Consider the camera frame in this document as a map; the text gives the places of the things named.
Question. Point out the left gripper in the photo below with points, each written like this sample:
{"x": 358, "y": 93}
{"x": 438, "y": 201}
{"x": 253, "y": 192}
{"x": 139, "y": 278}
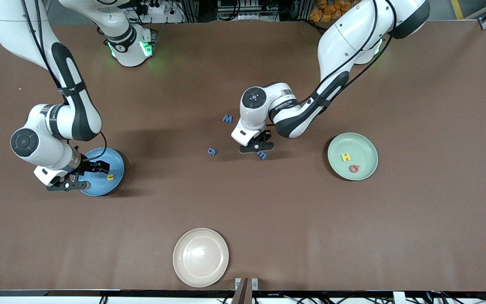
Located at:
{"x": 264, "y": 137}

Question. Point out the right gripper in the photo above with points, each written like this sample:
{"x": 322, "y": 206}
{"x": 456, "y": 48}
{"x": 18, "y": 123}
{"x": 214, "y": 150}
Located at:
{"x": 87, "y": 166}

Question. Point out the blue foam uppercase W letter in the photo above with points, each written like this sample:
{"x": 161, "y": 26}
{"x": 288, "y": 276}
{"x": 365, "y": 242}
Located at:
{"x": 227, "y": 118}

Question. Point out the blue foam lowercase m letter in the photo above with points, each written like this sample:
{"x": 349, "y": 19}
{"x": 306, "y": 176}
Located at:
{"x": 263, "y": 156}

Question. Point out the blue foam lowercase g letter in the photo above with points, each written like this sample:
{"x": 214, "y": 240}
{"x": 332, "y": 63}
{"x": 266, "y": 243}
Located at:
{"x": 211, "y": 151}

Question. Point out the yellow foam uppercase H letter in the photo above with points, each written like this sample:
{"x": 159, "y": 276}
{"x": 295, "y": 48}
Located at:
{"x": 346, "y": 157}

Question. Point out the pink foam uppercase Q letter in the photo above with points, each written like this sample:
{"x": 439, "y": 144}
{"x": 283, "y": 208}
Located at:
{"x": 352, "y": 169}

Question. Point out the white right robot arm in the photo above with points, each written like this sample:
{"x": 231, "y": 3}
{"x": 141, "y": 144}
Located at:
{"x": 74, "y": 114}

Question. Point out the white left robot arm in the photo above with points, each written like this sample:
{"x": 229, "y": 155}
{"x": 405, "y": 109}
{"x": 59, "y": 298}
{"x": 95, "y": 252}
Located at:
{"x": 344, "y": 42}

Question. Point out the blue plate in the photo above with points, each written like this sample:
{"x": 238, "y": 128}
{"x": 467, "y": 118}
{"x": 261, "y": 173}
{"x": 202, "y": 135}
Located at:
{"x": 104, "y": 188}

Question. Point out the green plate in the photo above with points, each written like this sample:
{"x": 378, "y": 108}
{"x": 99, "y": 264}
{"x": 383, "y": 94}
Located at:
{"x": 365, "y": 145}

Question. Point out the beige plate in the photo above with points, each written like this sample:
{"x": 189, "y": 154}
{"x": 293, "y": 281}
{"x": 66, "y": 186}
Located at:
{"x": 201, "y": 257}

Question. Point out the white power strip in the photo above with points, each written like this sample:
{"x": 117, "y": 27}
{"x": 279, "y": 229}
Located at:
{"x": 163, "y": 17}

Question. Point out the orange packets pile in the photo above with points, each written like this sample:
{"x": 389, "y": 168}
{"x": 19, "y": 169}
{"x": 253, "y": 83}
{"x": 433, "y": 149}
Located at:
{"x": 327, "y": 10}

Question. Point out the brown table cover sheet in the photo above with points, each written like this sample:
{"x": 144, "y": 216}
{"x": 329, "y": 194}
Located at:
{"x": 352, "y": 236}

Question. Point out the brown wedge-shaped pole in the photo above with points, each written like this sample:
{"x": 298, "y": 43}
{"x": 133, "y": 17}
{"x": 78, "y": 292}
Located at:
{"x": 241, "y": 293}

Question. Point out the small white box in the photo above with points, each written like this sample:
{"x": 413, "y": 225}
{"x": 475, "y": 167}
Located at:
{"x": 399, "y": 297}

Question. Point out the metal table edge rail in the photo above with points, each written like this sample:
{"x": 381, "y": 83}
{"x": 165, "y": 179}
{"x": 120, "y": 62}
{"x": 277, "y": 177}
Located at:
{"x": 57, "y": 292}

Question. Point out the grey metal edge bracket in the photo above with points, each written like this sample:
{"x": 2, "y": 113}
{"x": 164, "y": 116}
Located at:
{"x": 255, "y": 283}

